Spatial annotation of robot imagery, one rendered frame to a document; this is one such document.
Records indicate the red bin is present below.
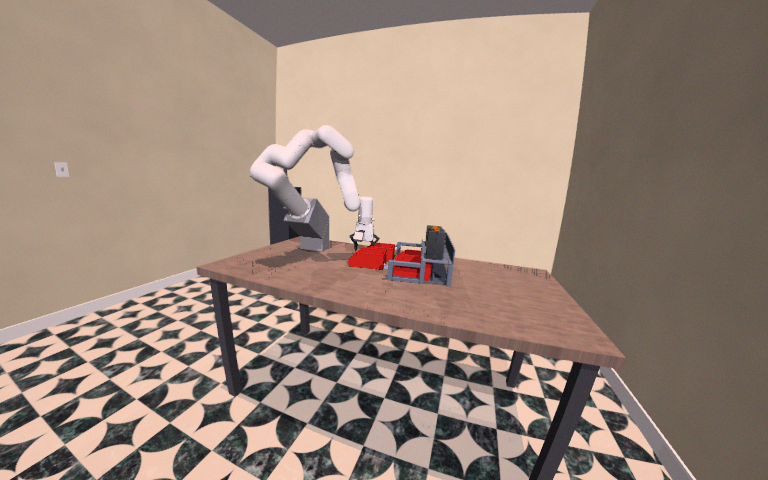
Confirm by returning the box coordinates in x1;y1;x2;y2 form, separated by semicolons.
366;243;395;262
348;247;386;270
395;249;421;261
393;255;431;281

